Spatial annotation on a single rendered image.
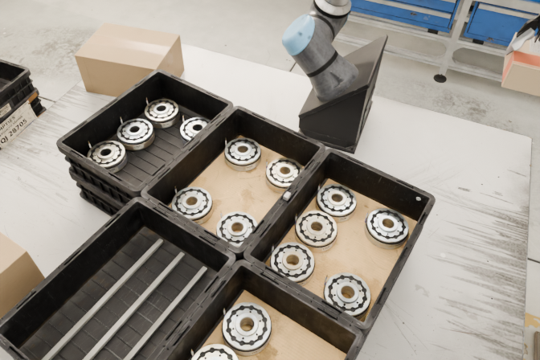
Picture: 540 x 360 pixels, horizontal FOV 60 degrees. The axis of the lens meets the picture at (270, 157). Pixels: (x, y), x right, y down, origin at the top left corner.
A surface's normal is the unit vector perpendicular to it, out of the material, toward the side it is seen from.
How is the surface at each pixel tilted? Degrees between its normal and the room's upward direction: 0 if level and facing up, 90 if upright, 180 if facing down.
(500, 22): 90
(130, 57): 0
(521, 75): 90
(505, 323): 0
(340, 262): 0
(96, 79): 90
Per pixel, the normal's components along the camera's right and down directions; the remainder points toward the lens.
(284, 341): 0.03, -0.68
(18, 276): 0.84, 0.40
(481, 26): -0.39, 0.67
